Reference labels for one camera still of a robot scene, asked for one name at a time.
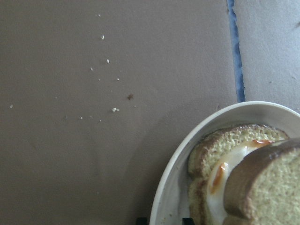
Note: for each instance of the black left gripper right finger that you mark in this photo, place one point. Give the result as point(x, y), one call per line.
point(187, 221)

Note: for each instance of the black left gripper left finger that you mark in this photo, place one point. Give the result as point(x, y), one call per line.
point(142, 221)

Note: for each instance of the white round plate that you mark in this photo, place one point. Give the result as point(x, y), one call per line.
point(170, 204)

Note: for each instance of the bread slice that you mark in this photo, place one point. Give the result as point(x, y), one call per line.
point(264, 188)
point(209, 150)

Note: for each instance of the fried egg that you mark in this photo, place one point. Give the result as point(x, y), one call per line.
point(219, 175)

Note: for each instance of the bread slice under egg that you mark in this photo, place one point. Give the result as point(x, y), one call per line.
point(209, 150)

